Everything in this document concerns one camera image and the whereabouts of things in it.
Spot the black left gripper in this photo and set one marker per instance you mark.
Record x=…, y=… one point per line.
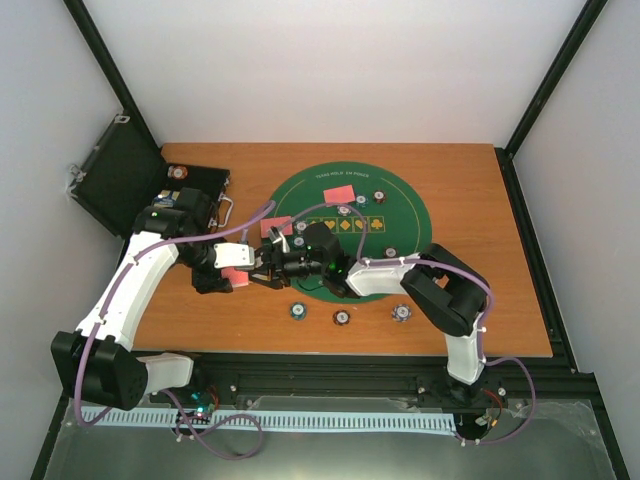
x=210, y=283

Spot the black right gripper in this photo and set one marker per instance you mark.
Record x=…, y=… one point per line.
x=271, y=261

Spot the red playing card deck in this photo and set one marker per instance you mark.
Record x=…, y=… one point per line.
x=237, y=278

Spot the single red playing card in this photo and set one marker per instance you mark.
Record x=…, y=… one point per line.
x=267, y=224

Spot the blue 50 chip stack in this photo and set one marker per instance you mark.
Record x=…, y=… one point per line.
x=298, y=311

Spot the white blue 10 chip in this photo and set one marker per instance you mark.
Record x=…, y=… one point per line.
x=344, y=210
x=301, y=226

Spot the brown 100 chip stack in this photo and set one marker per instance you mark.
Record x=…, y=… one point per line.
x=341, y=317

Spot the red card seat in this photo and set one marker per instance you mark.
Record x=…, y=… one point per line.
x=341, y=194

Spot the purple white chip stack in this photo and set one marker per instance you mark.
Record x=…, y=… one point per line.
x=401, y=313

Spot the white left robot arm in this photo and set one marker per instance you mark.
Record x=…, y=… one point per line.
x=96, y=362

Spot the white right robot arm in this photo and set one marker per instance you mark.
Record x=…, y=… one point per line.
x=452, y=296

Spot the blue chips in case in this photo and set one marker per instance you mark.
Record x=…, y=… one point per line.
x=165, y=199

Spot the brown chips in case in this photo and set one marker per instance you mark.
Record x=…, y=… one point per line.
x=177, y=172

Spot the round green poker mat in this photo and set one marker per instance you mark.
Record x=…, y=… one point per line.
x=402, y=222

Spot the black poker chip case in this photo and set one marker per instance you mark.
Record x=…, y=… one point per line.
x=123, y=173

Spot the silver case handle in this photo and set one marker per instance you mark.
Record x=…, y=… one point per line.
x=225, y=210

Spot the light blue cable duct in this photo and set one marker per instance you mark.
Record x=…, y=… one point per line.
x=300, y=421

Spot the black aluminium frame rail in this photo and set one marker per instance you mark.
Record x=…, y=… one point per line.
x=423, y=381

